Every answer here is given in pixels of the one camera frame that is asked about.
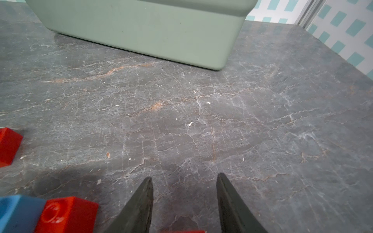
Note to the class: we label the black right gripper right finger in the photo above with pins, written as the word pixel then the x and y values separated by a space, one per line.
pixel 235 216

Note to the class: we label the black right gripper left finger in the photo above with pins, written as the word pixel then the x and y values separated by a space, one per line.
pixel 136 215

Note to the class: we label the blue red lego assembly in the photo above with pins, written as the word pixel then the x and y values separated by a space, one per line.
pixel 24 214

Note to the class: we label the red long lego brick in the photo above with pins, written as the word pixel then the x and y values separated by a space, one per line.
pixel 10 143

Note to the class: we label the green plastic storage box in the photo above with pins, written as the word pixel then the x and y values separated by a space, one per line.
pixel 198 33

